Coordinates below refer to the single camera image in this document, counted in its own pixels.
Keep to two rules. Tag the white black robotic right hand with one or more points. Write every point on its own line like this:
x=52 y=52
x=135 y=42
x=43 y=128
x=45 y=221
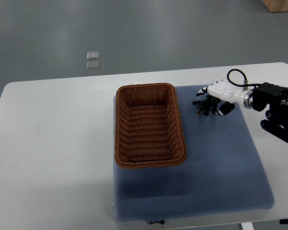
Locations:
x=229 y=94

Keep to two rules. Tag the dark toy crocodile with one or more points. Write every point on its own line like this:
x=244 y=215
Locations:
x=209 y=103

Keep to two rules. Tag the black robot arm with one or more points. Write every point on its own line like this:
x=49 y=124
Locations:
x=276 y=98

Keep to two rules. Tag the brown wicker basket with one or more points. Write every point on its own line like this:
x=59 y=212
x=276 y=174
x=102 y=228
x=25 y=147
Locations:
x=148 y=128

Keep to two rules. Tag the blue-grey cushion mat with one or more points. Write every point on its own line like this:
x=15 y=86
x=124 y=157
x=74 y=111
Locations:
x=222 y=173

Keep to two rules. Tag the wooden box corner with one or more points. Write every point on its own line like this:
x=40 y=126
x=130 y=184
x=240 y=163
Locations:
x=276 y=5

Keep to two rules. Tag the upper metal floor plate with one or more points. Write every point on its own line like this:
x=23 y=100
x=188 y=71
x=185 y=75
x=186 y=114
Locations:
x=91 y=55

